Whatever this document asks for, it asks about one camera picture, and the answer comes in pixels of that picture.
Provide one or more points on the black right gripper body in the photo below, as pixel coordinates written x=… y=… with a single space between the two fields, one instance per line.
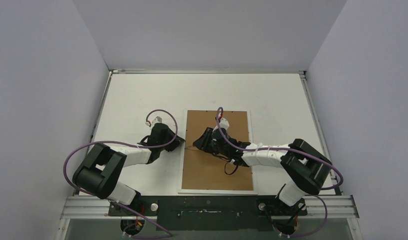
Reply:
x=206 y=140

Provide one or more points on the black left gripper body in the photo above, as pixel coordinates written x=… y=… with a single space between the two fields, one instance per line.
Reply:
x=162 y=148

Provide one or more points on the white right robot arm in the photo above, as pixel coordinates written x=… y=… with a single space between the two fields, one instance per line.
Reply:
x=307 y=167

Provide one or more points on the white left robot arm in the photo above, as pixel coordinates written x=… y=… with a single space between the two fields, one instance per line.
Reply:
x=99 y=172

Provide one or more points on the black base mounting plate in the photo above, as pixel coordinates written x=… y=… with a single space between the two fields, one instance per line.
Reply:
x=213 y=213

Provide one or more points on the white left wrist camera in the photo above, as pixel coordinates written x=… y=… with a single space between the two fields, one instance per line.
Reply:
x=156 y=120

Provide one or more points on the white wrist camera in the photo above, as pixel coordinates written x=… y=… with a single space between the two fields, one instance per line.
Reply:
x=156 y=120
x=222 y=123

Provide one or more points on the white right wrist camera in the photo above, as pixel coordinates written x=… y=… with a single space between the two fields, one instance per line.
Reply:
x=222 y=123

